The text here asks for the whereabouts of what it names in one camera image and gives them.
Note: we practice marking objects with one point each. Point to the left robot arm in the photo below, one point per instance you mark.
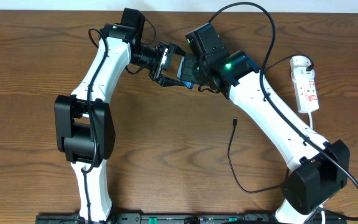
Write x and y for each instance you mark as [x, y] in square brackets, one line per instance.
[84, 126]

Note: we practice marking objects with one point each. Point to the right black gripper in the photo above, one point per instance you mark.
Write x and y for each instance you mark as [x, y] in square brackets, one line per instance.
[194, 69]

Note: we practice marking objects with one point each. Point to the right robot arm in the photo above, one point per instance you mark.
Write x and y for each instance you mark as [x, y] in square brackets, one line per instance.
[317, 167]

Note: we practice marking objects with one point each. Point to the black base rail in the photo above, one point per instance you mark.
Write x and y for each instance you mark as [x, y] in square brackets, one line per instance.
[136, 218]

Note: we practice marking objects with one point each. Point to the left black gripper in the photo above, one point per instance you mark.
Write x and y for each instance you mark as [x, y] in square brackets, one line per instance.
[159, 63]

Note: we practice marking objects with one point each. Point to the white USB charger plug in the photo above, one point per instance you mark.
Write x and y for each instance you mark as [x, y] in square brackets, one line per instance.
[301, 61]

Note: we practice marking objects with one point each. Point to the blue Galaxy smartphone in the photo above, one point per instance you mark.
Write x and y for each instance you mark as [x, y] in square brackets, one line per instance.
[185, 72]

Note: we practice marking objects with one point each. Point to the white power strip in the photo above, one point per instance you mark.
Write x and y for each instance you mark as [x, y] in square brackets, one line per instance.
[305, 90]

